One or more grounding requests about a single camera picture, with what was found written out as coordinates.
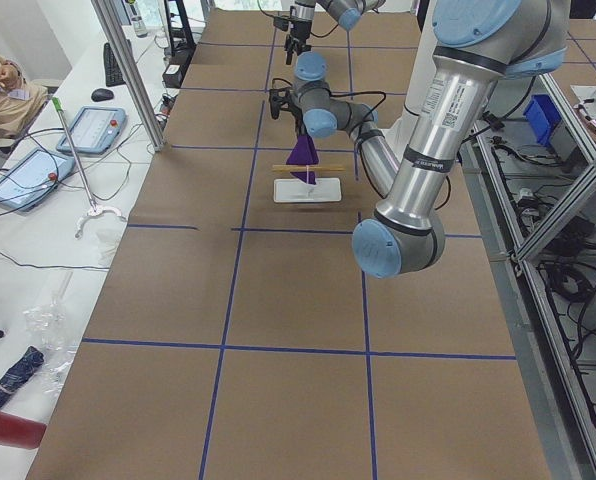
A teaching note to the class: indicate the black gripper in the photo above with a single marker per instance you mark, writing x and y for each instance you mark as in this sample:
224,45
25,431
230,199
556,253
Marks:
296,31

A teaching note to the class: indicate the purple towel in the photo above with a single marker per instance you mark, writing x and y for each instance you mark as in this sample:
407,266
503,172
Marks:
304,153

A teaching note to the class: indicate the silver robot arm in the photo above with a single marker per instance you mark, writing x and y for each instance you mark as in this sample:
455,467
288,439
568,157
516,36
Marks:
346,13
476,44

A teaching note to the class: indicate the left wooden rack bar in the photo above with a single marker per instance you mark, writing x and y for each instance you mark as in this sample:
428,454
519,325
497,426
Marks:
308,168

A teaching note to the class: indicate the black keyboard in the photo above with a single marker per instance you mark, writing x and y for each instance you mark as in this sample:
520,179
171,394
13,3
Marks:
112,71

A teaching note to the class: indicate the black computer mouse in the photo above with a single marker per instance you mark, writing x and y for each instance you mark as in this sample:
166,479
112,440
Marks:
102,94

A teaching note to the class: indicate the upper teach pendant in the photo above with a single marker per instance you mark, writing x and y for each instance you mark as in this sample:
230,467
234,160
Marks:
94,129

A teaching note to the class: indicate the teach pendant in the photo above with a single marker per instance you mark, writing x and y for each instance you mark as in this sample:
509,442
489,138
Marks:
94,129
33,178

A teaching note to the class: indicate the blue storage bin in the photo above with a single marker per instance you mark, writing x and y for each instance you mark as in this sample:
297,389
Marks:
543,117

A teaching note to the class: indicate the metal reacher rod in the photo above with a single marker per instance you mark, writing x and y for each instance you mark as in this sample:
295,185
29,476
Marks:
96,209

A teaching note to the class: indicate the seated person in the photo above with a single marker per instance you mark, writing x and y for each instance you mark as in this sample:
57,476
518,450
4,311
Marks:
20,100

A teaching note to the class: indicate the lower teach pendant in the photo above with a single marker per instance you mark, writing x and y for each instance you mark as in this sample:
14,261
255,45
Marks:
33,178

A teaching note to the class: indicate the brown paper table cover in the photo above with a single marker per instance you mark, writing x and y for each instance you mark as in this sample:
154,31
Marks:
236,338

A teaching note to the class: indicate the clear plastic wrap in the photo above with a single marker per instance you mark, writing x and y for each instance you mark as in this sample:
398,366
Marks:
52,334

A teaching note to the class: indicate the red bottle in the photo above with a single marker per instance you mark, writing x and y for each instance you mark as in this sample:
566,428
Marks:
20,432

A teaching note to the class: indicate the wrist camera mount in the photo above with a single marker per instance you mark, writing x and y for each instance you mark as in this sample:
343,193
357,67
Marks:
283,22
280,96

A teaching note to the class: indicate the grey aluminium frame post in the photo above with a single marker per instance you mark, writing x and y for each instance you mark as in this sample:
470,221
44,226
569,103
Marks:
112,28

